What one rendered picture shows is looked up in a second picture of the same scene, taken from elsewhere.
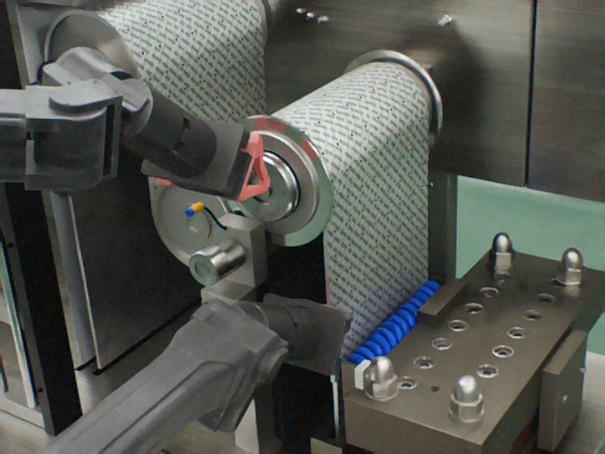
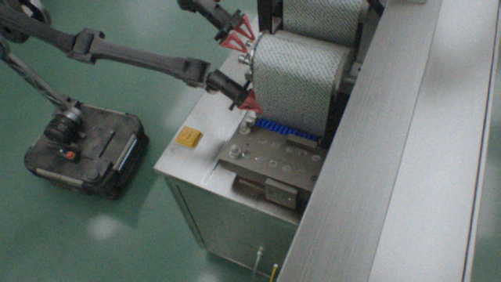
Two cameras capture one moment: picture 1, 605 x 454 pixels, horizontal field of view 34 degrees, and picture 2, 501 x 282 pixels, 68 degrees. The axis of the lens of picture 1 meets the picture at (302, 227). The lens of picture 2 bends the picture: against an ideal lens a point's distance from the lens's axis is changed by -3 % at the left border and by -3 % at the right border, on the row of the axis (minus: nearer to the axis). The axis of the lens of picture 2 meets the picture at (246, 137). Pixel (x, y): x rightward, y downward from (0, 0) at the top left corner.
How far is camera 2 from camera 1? 1.22 m
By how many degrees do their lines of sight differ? 67
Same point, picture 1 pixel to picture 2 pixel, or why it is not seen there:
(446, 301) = (297, 141)
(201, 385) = (159, 67)
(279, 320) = (216, 81)
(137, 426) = (135, 58)
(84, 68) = not seen: outside the picture
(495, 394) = (246, 161)
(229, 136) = (223, 27)
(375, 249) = (285, 104)
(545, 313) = (302, 178)
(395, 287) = (298, 123)
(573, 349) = (282, 188)
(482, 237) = not seen: outside the picture
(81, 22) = not seen: outside the picture
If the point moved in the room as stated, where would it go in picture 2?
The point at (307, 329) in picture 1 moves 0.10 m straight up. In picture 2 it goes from (228, 92) to (224, 70)
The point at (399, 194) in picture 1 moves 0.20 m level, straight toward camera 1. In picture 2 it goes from (304, 99) to (236, 105)
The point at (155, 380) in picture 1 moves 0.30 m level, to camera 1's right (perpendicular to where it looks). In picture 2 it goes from (152, 56) to (154, 132)
